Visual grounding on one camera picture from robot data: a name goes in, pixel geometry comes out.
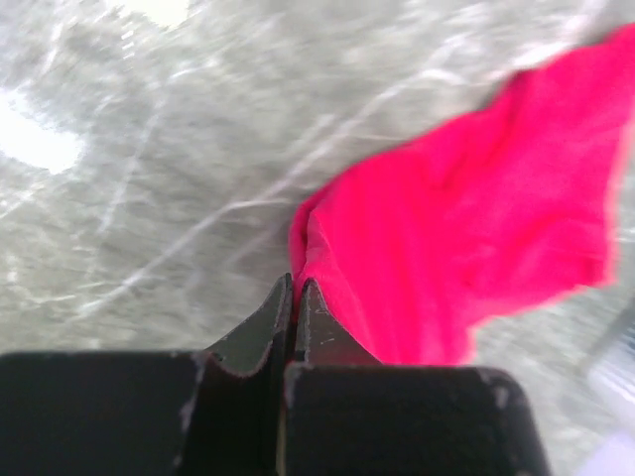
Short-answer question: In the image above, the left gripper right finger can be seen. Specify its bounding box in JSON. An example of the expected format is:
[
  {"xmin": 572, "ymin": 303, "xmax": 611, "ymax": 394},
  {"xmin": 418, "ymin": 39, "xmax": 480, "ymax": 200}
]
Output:
[{"xmin": 283, "ymin": 281, "xmax": 551, "ymax": 475}]

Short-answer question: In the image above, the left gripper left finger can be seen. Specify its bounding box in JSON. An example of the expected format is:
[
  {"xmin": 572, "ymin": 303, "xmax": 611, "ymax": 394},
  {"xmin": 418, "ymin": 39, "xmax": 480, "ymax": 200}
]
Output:
[{"xmin": 1, "ymin": 276, "xmax": 293, "ymax": 475}]

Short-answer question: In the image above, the magenta t shirt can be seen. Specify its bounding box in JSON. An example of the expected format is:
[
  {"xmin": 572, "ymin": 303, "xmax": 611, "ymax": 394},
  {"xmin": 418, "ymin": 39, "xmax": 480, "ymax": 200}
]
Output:
[{"xmin": 289, "ymin": 25, "xmax": 634, "ymax": 365}]

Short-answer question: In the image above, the white plastic basket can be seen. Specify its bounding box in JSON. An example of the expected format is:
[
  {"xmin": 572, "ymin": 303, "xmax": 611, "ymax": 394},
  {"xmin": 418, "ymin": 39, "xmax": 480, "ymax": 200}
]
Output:
[{"xmin": 587, "ymin": 300, "xmax": 634, "ymax": 434}]

